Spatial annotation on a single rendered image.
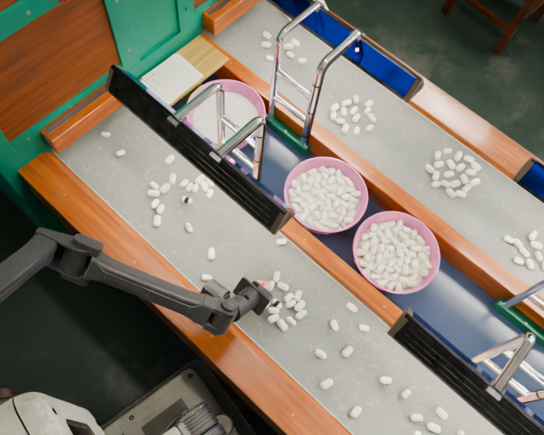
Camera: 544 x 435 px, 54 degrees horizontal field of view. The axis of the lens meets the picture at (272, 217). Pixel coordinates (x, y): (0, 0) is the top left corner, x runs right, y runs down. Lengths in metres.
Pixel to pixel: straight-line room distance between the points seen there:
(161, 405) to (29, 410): 0.98
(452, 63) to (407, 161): 1.44
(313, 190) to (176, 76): 0.61
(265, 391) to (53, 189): 0.87
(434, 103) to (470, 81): 1.20
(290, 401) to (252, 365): 0.14
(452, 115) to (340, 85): 0.40
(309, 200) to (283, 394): 0.60
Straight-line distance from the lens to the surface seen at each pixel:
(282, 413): 1.49
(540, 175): 1.54
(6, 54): 1.56
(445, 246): 1.75
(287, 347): 1.54
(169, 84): 1.89
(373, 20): 3.29
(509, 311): 1.79
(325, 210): 1.69
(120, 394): 2.30
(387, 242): 1.70
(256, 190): 1.28
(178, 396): 1.79
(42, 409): 0.85
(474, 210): 1.84
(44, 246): 1.31
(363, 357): 1.57
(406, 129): 1.92
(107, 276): 1.32
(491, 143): 1.97
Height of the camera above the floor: 2.25
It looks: 65 degrees down
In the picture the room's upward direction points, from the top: 9 degrees clockwise
